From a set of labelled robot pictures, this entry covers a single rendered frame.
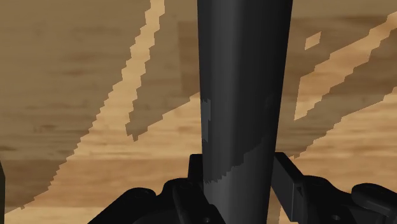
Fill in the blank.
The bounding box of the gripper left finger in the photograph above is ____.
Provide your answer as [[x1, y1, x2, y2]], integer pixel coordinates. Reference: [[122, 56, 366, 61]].
[[87, 153, 226, 224]]

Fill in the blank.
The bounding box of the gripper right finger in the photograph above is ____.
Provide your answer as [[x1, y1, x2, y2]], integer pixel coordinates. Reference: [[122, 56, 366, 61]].
[[270, 151, 397, 224]]

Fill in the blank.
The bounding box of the dark box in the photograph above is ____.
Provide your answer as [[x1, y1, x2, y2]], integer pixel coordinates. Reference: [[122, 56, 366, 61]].
[[0, 161, 6, 216]]

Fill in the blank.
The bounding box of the tall black cylinder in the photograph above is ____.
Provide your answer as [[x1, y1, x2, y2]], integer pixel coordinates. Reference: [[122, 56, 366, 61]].
[[197, 0, 293, 224]]

